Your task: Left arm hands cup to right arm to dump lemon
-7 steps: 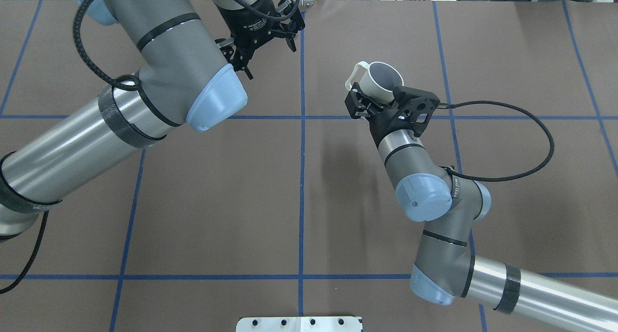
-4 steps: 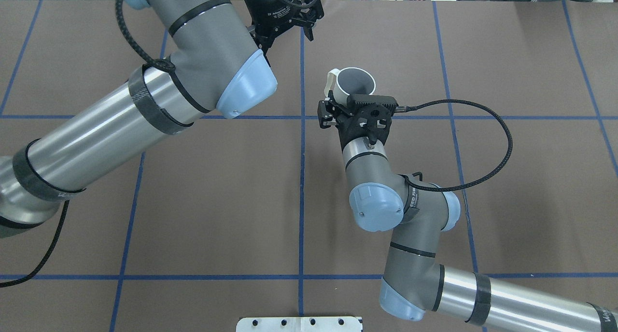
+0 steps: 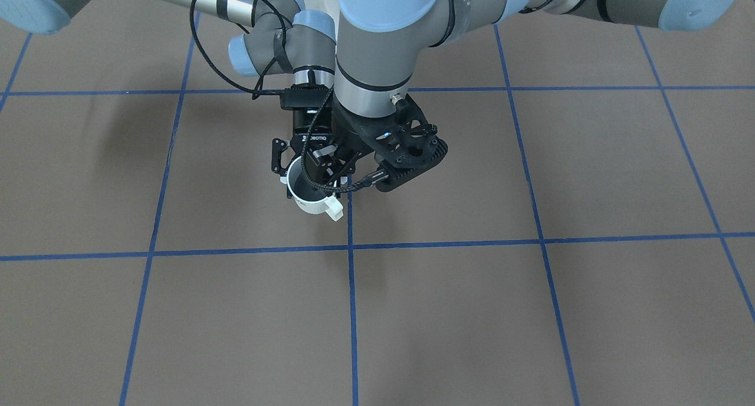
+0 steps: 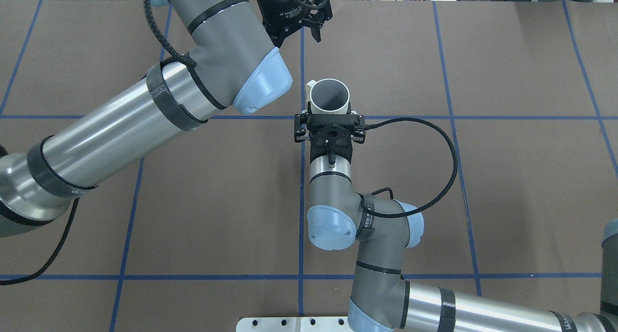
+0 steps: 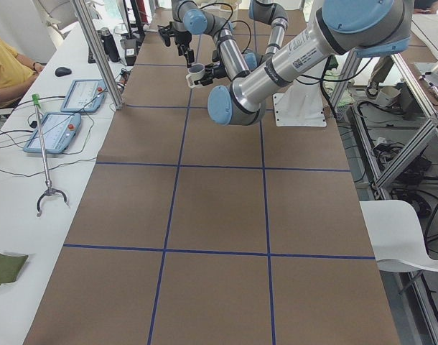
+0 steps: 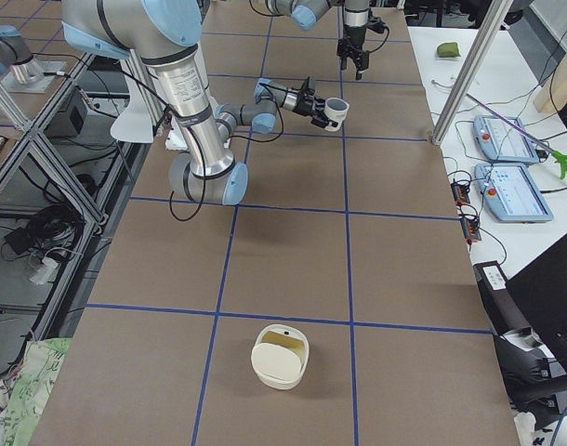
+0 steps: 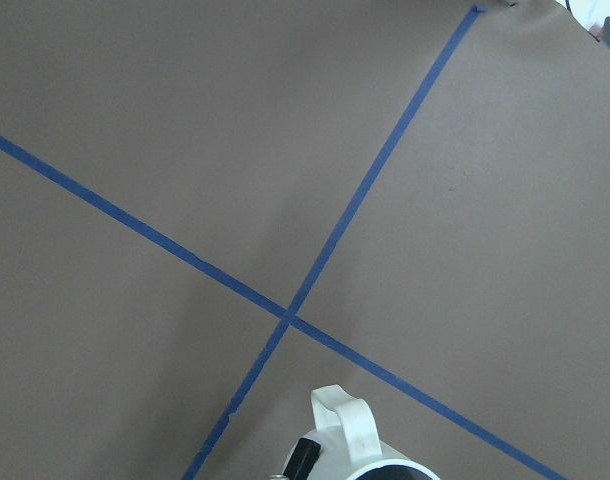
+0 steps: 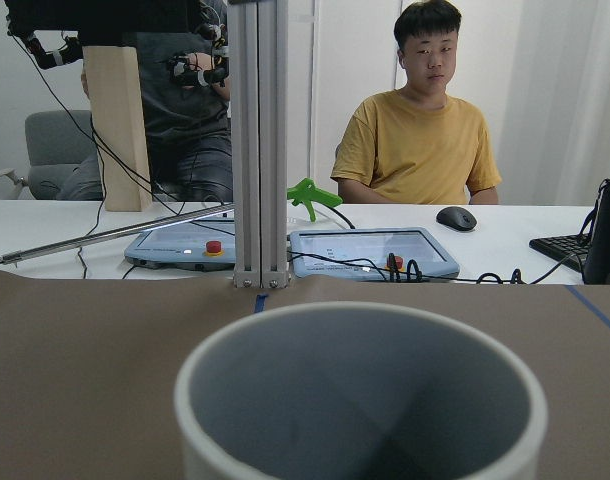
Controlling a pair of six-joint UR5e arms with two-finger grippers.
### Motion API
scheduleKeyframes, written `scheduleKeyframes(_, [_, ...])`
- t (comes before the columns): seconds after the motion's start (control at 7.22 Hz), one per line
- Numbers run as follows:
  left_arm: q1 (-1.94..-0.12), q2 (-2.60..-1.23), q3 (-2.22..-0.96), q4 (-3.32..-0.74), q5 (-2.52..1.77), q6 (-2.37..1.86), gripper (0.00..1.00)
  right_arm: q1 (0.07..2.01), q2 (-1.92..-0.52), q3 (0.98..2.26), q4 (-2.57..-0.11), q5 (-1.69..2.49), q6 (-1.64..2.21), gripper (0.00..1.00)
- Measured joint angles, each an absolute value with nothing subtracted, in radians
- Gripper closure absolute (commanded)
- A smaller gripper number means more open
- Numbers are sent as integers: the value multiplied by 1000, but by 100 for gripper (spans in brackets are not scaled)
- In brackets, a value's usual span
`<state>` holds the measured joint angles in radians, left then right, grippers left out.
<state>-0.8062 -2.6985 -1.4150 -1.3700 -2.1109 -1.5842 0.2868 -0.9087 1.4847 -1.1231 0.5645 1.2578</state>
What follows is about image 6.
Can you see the metal reacher grabber tool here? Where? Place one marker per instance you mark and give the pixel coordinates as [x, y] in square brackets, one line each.
[559, 157]

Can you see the green cloth pouch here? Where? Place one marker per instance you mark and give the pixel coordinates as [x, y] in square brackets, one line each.
[448, 50]

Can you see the teach pendant tablet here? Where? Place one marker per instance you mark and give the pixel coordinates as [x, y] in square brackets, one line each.
[510, 194]
[500, 142]

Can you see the cream lidded container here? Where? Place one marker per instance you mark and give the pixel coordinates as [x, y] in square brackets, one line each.
[280, 356]

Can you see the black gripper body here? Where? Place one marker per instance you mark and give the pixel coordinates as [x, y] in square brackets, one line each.
[303, 105]
[353, 33]

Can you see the white ribbed mug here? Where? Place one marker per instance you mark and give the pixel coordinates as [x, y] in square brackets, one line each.
[335, 111]

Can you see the lower teach pendant tablet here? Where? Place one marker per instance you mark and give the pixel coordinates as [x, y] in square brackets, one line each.
[510, 194]

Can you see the aluminium frame post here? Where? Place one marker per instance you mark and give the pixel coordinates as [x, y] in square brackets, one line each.
[481, 44]

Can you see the upper teach pendant tablet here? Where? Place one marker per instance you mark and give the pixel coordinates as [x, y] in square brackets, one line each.
[500, 142]

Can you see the brown paper table mat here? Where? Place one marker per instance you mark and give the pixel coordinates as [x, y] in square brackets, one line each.
[350, 237]

